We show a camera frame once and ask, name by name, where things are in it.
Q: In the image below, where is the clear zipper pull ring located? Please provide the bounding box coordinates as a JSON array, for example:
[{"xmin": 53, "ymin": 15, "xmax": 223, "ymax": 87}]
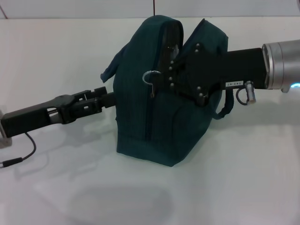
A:
[{"xmin": 142, "ymin": 69, "xmax": 163, "ymax": 98}]

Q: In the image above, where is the dark arm cable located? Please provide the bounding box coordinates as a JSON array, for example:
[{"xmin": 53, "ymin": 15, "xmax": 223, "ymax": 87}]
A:
[
  {"xmin": 235, "ymin": 80, "xmax": 258, "ymax": 106},
  {"xmin": 0, "ymin": 132, "xmax": 38, "ymax": 168}
]

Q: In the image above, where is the dark teal insulated lunch bag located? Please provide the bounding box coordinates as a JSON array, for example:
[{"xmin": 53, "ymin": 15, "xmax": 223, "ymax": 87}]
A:
[{"xmin": 100, "ymin": 14, "xmax": 235, "ymax": 167}]

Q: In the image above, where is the dark right arm cable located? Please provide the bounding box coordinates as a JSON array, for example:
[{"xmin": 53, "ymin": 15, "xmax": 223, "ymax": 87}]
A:
[{"xmin": 235, "ymin": 80, "xmax": 258, "ymax": 106}]

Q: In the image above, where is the dark left arm cable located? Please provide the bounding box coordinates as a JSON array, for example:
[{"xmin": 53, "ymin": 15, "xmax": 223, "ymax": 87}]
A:
[{"xmin": 0, "ymin": 132, "xmax": 38, "ymax": 168}]

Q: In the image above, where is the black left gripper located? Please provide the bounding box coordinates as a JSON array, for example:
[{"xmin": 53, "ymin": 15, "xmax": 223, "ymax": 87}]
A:
[{"xmin": 1, "ymin": 86, "xmax": 117, "ymax": 139}]

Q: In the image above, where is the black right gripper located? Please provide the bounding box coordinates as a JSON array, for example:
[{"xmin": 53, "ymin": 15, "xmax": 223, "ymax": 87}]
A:
[{"xmin": 153, "ymin": 42, "xmax": 268, "ymax": 106}]

